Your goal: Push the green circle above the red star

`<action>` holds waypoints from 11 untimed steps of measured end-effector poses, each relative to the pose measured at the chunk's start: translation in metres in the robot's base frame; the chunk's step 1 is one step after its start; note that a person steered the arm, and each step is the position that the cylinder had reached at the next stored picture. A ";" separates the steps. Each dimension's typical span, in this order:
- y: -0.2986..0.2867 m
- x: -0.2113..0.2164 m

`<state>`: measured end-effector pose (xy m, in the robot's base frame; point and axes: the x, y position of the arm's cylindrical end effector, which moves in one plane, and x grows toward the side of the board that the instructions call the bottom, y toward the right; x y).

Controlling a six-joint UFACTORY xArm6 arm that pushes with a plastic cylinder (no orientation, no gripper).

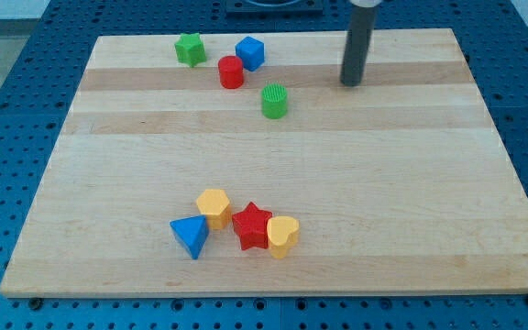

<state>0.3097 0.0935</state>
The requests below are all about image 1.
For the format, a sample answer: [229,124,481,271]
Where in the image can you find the silver rod mount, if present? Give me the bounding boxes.
[349,0,382,7]

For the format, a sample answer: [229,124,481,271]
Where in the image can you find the light wooden board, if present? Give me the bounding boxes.
[0,28,528,298]

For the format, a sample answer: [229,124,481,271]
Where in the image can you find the yellow hexagon block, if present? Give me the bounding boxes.
[195,189,232,230]

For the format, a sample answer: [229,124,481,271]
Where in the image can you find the red star block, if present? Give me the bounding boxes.
[232,202,273,250]

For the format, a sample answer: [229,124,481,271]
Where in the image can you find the blue cube block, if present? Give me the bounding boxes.
[235,37,265,72]

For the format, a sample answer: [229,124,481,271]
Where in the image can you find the green star block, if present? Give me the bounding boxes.
[174,33,207,67]

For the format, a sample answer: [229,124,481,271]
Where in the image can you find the blue triangle block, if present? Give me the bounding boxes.
[170,215,210,259]

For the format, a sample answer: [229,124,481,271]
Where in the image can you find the red cylinder block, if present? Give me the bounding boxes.
[217,55,244,89]

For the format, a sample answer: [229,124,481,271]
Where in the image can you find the green cylinder block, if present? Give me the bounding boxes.
[261,83,288,119]

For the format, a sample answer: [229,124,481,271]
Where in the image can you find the yellow heart block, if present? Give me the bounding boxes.
[267,215,300,259]

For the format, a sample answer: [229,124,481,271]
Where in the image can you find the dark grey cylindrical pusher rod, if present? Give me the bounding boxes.
[340,5,378,87]

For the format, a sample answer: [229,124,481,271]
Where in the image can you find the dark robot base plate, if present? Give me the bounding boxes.
[223,0,324,14]

